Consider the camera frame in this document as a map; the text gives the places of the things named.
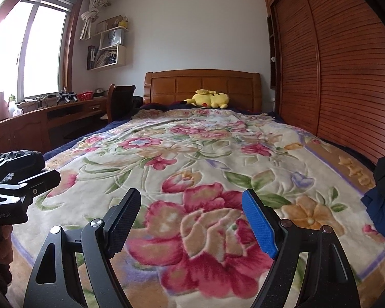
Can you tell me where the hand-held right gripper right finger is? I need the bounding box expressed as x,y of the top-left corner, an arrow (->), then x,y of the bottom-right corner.
242,189 -> 361,308

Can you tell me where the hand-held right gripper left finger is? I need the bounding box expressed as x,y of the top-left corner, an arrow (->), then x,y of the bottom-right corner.
24,188 -> 142,308

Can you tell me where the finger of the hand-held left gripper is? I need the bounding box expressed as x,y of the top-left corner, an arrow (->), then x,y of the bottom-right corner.
0,154 -> 46,184
16,169 -> 62,199

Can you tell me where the person's left hand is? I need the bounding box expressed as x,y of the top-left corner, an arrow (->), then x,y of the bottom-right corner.
0,225 -> 13,286

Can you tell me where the wooden desk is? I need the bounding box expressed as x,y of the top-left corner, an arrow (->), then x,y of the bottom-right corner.
0,96 -> 108,167

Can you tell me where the pink bottle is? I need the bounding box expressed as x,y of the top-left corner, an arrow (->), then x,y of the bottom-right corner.
0,91 -> 9,122

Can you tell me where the floral blanket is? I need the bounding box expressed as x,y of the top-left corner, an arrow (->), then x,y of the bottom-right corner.
11,107 -> 385,308

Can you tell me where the wooden chair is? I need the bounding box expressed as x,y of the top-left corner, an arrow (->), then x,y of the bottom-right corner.
107,84 -> 137,124

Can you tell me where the wood framed window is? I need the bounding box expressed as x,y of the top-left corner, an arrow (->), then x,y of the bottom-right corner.
0,0 -> 84,110

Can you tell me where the blue garment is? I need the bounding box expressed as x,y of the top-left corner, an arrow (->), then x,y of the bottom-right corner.
361,184 -> 385,241

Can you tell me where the stack of papers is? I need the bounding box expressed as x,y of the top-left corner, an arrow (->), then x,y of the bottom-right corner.
96,50 -> 118,66

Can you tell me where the yellow plush toy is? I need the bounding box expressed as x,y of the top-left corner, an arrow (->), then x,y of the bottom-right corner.
184,89 -> 230,109

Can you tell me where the wooden bed headboard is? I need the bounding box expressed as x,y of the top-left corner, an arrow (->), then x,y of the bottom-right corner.
144,70 -> 262,113

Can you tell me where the white paper bag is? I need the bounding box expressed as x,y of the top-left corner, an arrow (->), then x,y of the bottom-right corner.
103,29 -> 124,48

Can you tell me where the beige cardboard sheet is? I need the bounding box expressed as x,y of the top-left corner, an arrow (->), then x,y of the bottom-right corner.
96,15 -> 121,33

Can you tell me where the tied beige curtain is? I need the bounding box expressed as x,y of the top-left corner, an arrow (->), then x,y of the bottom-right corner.
80,0 -> 111,41

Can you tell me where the wooden slatted wardrobe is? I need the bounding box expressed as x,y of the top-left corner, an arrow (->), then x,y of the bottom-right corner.
264,0 -> 385,174

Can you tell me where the white wall shelf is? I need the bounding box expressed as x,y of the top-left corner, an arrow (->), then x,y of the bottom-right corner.
86,14 -> 129,71

